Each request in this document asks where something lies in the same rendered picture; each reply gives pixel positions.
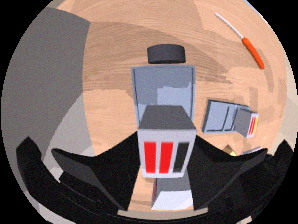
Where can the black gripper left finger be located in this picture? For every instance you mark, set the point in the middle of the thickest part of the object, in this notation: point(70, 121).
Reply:
point(114, 171)

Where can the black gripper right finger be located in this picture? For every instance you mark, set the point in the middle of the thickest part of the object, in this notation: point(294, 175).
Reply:
point(211, 170)

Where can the grey flat panel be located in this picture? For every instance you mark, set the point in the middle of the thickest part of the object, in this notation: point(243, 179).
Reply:
point(42, 95)

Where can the dark grey cylinder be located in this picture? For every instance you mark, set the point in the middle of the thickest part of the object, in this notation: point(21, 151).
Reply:
point(166, 54)

